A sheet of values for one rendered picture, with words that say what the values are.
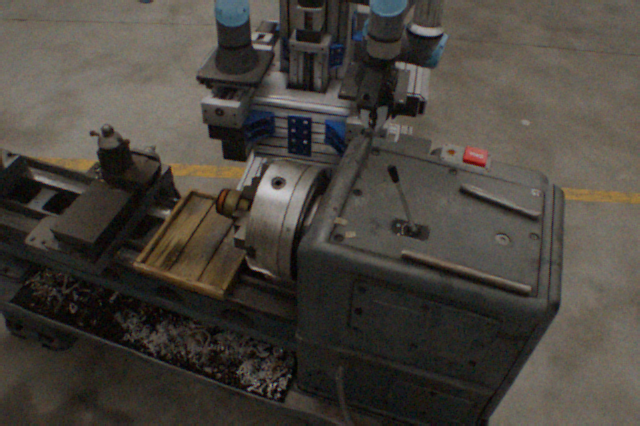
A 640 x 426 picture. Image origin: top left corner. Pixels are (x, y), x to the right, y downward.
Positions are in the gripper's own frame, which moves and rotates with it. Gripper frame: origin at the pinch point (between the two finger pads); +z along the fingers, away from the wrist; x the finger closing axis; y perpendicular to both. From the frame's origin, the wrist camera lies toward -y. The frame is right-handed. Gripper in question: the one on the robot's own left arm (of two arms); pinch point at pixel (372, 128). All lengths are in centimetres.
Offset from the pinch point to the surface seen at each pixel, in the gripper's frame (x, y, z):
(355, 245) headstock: -5.1, -29.5, 9.6
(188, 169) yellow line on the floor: 128, 101, 134
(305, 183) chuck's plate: 12.6, -12.8, 11.3
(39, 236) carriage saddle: 95, -31, 45
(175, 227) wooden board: 57, -11, 46
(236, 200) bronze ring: 31.9, -13.9, 22.8
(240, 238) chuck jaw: 25.7, -25.1, 24.0
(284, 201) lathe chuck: 15.7, -19.0, 13.0
